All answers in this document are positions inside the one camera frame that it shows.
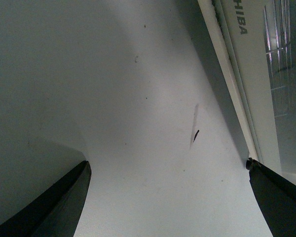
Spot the white Toshiba toaster oven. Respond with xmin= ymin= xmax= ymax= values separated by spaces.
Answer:
xmin=198 ymin=0 xmax=258 ymax=159

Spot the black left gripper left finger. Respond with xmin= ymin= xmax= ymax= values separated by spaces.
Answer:
xmin=0 ymin=161 xmax=91 ymax=237

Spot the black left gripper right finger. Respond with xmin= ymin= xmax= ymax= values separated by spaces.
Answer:
xmin=246 ymin=158 xmax=296 ymax=237

